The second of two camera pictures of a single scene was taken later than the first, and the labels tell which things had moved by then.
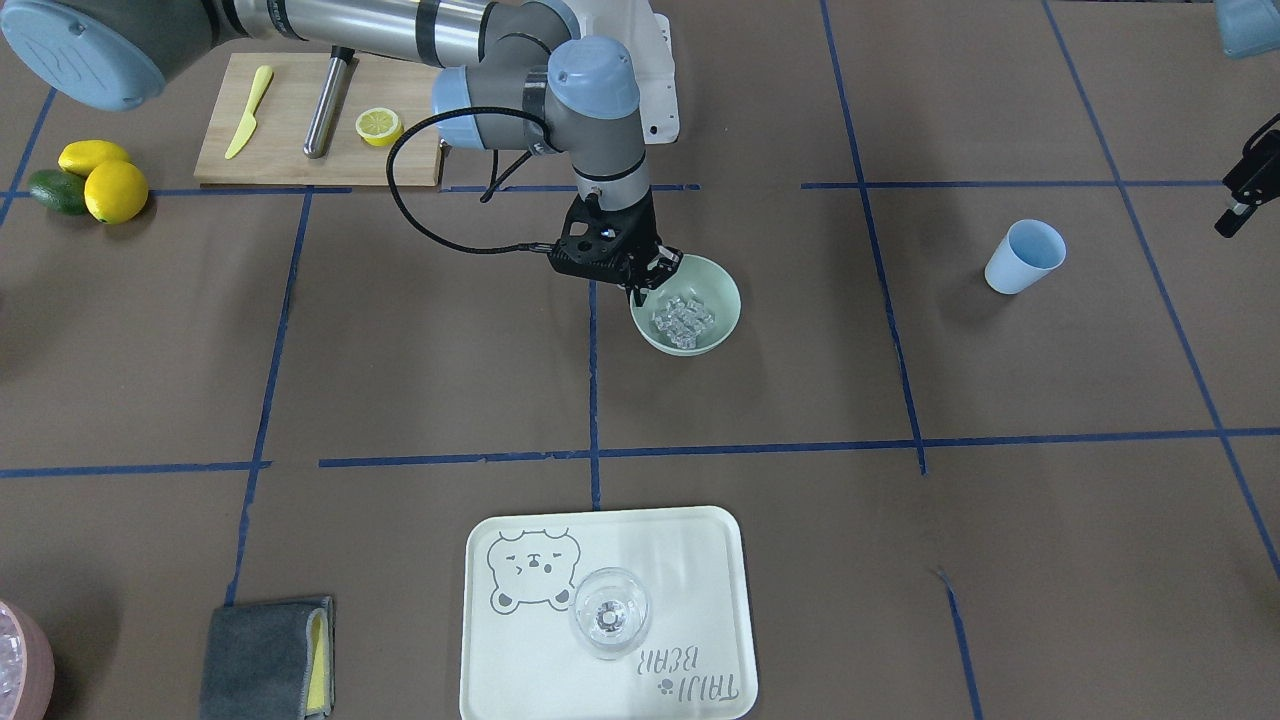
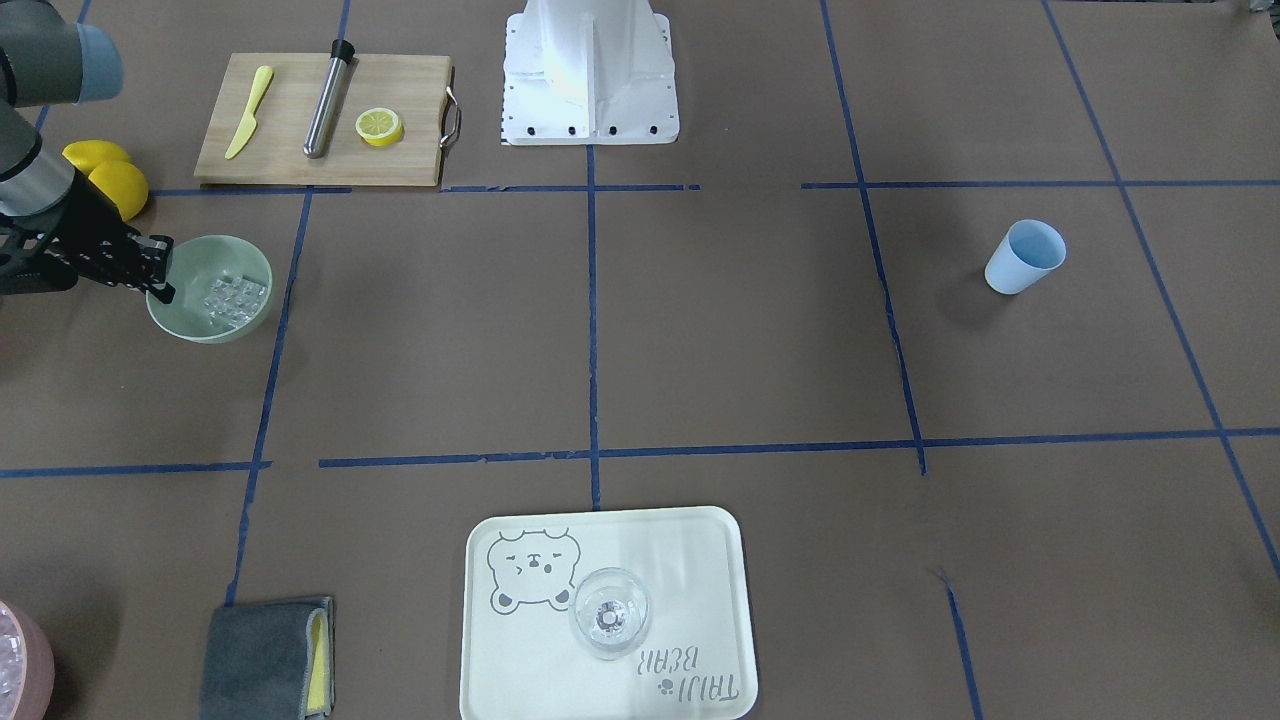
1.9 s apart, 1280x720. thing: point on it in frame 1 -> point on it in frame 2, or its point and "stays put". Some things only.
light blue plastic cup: (1030, 251) stays put
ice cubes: (682, 319) -> (231, 302)
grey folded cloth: (270, 661) stays put
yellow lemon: (115, 192) stays put
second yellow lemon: (81, 156) stays put
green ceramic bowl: (692, 311) -> (221, 285)
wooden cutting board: (316, 119) stays put
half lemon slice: (379, 126) stays put
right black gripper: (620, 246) -> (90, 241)
